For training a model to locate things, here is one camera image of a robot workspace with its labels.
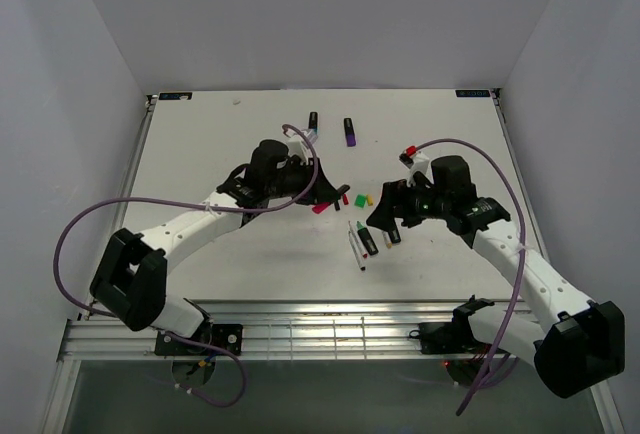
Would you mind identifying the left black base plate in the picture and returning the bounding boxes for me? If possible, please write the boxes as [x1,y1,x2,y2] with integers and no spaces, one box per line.
[153,323,243,357]

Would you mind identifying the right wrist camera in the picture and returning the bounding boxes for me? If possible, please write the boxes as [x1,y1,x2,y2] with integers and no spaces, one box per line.
[399,146,431,187]

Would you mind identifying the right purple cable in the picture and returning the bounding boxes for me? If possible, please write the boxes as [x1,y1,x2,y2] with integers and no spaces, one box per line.
[399,138,527,418]

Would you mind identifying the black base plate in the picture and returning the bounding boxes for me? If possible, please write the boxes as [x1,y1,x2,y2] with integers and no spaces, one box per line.
[409,321,490,354]
[153,323,243,357]

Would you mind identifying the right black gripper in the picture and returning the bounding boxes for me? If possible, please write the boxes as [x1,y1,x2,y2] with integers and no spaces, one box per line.
[365,175,450,232]

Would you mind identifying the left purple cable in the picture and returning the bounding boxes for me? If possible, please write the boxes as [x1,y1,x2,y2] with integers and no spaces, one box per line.
[53,123,321,408]

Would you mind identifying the blue cap black highlighter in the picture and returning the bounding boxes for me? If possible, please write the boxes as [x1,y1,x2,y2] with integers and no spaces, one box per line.
[308,111,319,142]

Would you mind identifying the orange black highlighter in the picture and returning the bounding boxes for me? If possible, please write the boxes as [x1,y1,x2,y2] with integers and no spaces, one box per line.
[389,229,401,245]

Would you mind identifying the purple cap black highlighter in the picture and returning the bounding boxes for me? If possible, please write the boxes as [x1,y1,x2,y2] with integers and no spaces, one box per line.
[343,118,357,147]

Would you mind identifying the green cap black highlighter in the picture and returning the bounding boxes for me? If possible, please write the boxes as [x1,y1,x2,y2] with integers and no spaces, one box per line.
[356,221,379,257]

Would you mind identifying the pink cap black highlighter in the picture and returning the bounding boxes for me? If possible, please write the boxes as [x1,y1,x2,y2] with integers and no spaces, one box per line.
[311,184,351,215]

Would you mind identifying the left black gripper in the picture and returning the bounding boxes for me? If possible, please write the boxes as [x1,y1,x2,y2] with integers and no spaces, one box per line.
[267,158,341,206]

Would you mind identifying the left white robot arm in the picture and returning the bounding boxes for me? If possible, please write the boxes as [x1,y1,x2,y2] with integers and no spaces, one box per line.
[90,140,341,354]

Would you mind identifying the blue corner label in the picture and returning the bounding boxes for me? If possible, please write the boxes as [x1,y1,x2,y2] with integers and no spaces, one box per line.
[158,92,193,101]
[455,89,491,98]

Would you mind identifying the aluminium frame rail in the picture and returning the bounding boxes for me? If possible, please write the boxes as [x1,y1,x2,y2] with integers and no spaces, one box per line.
[57,301,601,363]

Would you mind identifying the left blue corner label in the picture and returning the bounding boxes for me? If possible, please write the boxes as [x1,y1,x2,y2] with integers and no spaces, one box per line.
[158,92,193,101]

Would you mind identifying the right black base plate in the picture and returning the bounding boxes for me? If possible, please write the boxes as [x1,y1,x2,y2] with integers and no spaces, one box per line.
[409,321,490,354]

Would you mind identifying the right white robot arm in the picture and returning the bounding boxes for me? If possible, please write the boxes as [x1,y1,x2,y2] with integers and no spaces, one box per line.
[367,151,625,398]

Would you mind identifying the red cap white marker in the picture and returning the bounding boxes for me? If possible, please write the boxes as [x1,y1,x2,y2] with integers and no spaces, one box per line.
[348,220,368,259]

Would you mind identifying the yellow cap white marker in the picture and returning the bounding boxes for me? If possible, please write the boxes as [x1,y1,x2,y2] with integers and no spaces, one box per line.
[382,231,393,249]

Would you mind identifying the right blue corner label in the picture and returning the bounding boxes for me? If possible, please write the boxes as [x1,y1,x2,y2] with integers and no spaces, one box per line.
[455,89,491,98]

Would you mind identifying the purple cable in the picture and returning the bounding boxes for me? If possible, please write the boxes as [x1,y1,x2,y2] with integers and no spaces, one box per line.
[399,138,527,418]
[53,123,321,408]

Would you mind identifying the black cap white marker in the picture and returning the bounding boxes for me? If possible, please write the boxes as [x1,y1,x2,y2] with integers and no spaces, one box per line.
[348,233,366,272]

